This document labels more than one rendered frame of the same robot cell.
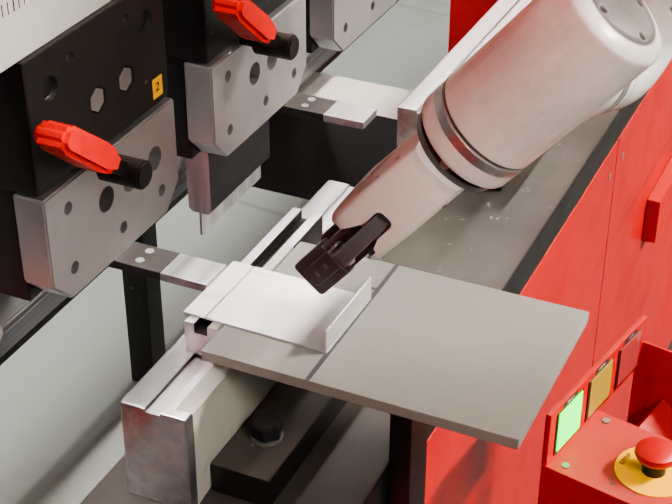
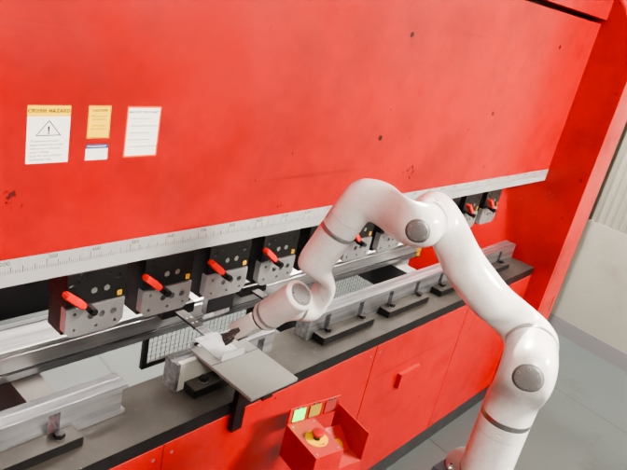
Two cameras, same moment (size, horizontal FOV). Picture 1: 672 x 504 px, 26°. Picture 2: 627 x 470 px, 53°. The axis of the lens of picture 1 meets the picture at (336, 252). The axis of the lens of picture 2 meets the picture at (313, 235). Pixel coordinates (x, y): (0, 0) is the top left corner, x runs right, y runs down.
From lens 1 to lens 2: 0.81 m
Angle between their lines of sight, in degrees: 16
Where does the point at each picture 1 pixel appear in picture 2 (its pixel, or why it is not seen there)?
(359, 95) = not seen: hidden behind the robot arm
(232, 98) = (213, 285)
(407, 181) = (245, 321)
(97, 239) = (157, 306)
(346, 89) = not seen: hidden behind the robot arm
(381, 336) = (238, 363)
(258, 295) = (215, 342)
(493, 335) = (267, 373)
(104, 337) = not seen: hidden behind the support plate
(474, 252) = (300, 359)
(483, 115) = (263, 310)
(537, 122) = (274, 315)
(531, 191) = (331, 349)
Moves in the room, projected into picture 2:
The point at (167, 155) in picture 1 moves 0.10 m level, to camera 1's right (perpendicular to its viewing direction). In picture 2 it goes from (186, 293) to (220, 305)
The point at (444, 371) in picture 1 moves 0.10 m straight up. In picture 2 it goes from (246, 377) to (253, 346)
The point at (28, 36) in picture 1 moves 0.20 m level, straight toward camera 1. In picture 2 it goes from (150, 255) to (119, 290)
